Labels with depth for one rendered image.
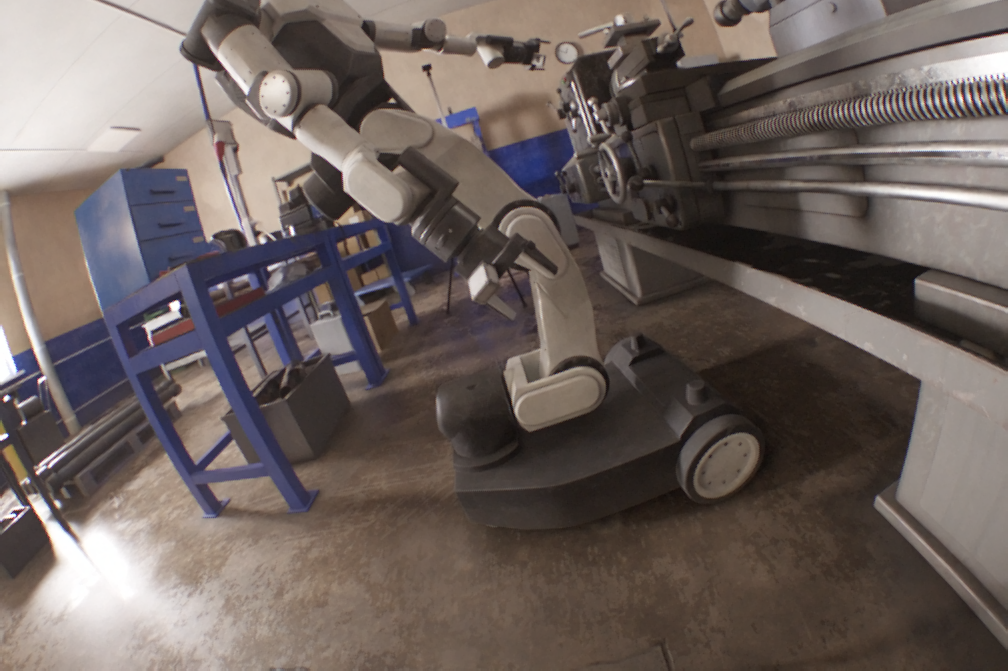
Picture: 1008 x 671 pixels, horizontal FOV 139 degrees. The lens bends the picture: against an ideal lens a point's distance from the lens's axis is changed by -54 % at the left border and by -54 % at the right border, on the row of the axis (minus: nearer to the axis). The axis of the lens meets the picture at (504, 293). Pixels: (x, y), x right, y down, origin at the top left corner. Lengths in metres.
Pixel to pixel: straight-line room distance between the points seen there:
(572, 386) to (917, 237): 0.71
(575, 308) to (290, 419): 1.22
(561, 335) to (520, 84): 4.96
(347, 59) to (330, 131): 0.23
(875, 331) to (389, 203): 0.70
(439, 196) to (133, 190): 1.15
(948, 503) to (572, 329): 0.83
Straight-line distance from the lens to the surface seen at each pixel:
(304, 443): 1.75
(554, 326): 0.87
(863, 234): 0.84
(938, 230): 0.73
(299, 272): 1.98
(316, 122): 0.69
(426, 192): 0.62
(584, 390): 0.89
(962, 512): 0.83
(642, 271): 2.14
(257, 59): 0.77
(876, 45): 0.72
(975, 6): 0.63
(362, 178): 0.62
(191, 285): 1.31
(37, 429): 4.91
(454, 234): 0.60
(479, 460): 0.96
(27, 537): 2.91
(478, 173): 0.82
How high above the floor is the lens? 0.72
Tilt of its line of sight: 13 degrees down
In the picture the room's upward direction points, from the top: 18 degrees counter-clockwise
